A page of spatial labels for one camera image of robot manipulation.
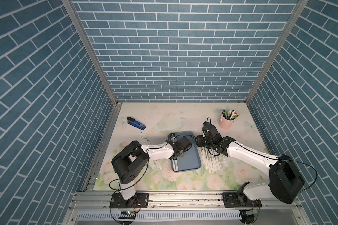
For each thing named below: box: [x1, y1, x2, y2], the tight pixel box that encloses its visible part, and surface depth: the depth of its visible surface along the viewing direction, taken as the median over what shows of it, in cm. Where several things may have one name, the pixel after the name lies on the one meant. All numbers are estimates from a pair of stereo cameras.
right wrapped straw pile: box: [198, 146, 228, 174], surface depth 88 cm
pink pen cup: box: [218, 115, 236, 130], surface depth 101 cm
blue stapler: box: [126, 116, 146, 131], surface depth 105 cm
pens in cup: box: [222, 109, 241, 121], surface depth 101 cm
